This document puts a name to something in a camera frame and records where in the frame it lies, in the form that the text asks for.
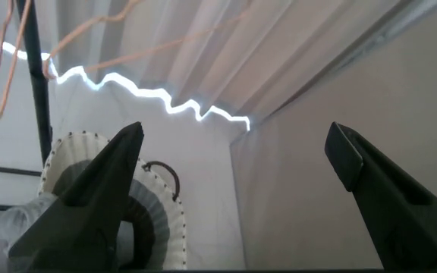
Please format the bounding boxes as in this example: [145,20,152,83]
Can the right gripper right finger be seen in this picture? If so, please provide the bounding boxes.
[323,121,437,271]

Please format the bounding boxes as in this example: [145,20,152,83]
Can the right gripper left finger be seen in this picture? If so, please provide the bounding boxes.
[8,121,146,271]

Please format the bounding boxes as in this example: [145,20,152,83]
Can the white laundry basket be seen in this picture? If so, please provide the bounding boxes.
[37,130,188,271]

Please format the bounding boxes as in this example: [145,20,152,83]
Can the black clothes rack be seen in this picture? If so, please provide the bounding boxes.
[0,0,55,212]

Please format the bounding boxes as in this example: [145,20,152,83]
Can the white curtain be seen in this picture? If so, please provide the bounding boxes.
[0,0,407,133]

